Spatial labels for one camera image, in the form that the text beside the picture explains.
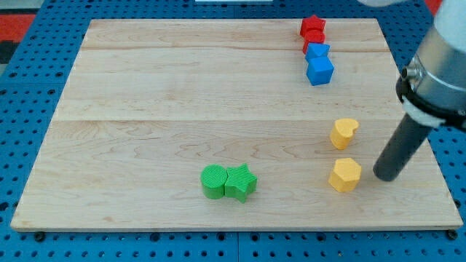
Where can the yellow hexagon block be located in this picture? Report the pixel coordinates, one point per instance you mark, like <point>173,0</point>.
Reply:
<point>345,175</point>

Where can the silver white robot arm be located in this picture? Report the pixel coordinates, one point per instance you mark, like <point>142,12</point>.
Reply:
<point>432,86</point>

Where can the green cylinder block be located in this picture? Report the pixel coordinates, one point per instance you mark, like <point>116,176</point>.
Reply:
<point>213,178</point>

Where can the green star block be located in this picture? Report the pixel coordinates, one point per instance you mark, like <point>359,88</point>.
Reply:
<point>240,183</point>

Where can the light wooden board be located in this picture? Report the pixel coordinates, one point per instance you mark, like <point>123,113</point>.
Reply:
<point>149,104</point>

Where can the blue cube block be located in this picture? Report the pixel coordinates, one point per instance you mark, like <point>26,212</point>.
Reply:
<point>319,70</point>

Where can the yellow heart block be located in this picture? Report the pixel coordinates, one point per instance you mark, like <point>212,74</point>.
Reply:
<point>343,131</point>

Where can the blue triangle block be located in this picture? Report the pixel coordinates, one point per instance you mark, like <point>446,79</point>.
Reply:
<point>315,50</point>

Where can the red cylinder block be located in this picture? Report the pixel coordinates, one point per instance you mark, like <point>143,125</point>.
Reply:
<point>312,36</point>

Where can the red star block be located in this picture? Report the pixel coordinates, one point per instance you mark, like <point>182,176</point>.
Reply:
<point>313,23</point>

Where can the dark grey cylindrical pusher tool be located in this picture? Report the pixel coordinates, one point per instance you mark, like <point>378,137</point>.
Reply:
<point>402,145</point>

